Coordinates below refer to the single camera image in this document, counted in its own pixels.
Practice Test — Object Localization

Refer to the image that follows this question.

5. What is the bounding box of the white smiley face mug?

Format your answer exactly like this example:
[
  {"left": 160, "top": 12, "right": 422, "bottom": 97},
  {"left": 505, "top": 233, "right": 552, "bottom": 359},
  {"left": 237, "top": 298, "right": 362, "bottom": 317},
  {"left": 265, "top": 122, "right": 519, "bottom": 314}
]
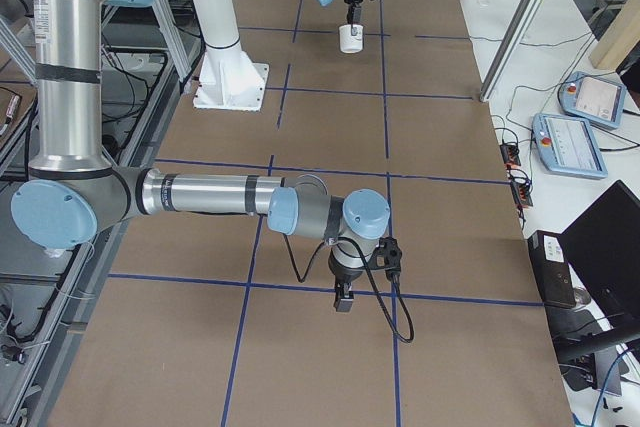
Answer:
[{"left": 339, "top": 24, "right": 364, "bottom": 54}]

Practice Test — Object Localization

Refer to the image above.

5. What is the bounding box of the lower orange black usb hub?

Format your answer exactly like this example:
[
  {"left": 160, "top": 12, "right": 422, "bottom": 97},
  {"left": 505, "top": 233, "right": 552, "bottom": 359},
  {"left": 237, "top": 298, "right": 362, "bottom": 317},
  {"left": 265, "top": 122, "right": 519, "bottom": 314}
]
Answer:
[{"left": 511, "top": 179, "right": 533, "bottom": 208}]

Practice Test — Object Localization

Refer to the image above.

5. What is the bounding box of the orange black usb hub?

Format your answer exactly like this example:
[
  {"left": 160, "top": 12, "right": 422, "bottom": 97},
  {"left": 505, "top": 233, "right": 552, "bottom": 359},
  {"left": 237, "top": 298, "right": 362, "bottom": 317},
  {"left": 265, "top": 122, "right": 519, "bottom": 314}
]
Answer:
[
  {"left": 511, "top": 179, "right": 533, "bottom": 208},
  {"left": 500, "top": 143, "right": 521, "bottom": 169}
]

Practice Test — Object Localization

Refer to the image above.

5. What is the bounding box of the upper orange black usb hub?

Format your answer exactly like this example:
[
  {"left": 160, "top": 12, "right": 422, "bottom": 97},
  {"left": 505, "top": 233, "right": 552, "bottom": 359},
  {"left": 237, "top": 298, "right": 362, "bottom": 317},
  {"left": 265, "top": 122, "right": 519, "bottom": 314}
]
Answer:
[{"left": 500, "top": 143, "right": 521, "bottom": 169}]

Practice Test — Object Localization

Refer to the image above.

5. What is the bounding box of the black box with label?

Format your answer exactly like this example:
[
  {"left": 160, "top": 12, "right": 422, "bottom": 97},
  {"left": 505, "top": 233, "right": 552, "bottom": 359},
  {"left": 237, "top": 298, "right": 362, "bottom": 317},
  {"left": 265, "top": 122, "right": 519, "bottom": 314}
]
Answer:
[{"left": 527, "top": 230, "right": 576, "bottom": 309}]

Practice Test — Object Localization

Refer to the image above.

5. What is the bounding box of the far blue teach pendant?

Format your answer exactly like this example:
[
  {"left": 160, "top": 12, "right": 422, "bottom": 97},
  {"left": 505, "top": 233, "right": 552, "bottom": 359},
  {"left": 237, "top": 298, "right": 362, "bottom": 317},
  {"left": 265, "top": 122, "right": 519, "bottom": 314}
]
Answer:
[{"left": 558, "top": 71, "right": 627, "bottom": 130}]

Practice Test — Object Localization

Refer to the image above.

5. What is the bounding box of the blue teach pendant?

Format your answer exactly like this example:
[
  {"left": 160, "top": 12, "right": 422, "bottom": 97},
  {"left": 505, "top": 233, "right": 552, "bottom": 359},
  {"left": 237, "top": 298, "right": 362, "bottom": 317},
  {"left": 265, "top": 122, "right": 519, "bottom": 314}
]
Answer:
[
  {"left": 532, "top": 113, "right": 608, "bottom": 180},
  {"left": 558, "top": 71, "right": 627, "bottom": 130}
]

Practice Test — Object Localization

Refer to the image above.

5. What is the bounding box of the near blue teach pendant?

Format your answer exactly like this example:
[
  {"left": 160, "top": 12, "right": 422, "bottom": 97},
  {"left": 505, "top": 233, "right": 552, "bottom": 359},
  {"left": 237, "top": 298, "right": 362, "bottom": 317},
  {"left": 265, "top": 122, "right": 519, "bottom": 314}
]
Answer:
[{"left": 532, "top": 113, "right": 608, "bottom": 180}]

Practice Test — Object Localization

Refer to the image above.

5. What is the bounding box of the black laptop computer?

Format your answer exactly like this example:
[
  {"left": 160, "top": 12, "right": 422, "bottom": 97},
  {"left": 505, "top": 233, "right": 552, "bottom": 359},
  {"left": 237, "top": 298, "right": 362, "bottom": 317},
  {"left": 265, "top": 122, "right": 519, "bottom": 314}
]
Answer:
[{"left": 556, "top": 180, "right": 639, "bottom": 362}]

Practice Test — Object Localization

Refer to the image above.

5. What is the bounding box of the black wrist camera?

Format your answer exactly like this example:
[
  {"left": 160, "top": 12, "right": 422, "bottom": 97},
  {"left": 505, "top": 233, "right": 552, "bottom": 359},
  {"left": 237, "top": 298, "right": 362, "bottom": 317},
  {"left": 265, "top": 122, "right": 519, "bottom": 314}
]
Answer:
[{"left": 368, "top": 237, "right": 402, "bottom": 283}]

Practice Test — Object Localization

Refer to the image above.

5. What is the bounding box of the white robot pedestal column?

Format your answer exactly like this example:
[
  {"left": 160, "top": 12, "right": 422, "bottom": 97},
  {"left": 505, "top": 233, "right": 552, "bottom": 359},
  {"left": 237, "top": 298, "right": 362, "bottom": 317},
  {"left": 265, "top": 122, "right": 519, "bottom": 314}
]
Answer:
[{"left": 193, "top": 0, "right": 269, "bottom": 112}]

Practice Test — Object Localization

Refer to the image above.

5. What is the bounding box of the aluminium frame post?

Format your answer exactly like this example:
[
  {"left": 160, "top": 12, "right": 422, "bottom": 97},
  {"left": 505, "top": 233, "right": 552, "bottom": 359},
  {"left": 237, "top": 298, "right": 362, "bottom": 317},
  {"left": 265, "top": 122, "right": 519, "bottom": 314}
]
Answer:
[{"left": 479, "top": 0, "right": 542, "bottom": 102}]

